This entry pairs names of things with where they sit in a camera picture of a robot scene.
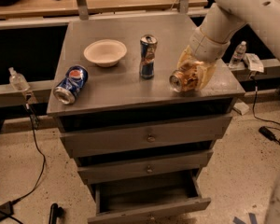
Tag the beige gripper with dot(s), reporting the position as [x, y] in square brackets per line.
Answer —
[205, 48]

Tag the crushed orange soda can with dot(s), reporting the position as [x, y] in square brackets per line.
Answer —
[185, 78]

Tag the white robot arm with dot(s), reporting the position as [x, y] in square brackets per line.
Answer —
[210, 40]

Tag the tall blue energy can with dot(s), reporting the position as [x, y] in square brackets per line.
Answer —
[148, 46]

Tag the grey wooden drawer cabinet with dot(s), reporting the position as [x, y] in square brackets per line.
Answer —
[117, 95]

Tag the blue Pepsi can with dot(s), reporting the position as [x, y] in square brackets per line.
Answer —
[68, 90]

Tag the grey top drawer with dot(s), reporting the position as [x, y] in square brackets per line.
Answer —
[145, 135]

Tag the grey middle drawer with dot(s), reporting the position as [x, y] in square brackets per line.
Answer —
[120, 170]

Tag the grey open bottom drawer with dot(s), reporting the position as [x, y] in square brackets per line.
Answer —
[147, 198]

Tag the clear plastic water bottle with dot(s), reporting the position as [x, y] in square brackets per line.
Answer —
[238, 54]

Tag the white paper packet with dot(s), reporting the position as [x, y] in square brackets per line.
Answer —
[253, 62]

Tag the small white floor block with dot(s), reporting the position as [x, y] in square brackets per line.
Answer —
[241, 108]

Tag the white paper bowl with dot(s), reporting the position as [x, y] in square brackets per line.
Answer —
[105, 53]

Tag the black power adapter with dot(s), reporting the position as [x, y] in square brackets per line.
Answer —
[267, 133]

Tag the wooden desk left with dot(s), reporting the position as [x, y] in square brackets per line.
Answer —
[54, 8]

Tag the blue tape strips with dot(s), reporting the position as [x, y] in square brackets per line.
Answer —
[250, 219]

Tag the clear sanitizer pump bottle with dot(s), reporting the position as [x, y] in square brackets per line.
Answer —
[17, 80]

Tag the black cylinder on floor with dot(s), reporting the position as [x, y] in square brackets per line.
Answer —
[55, 212]

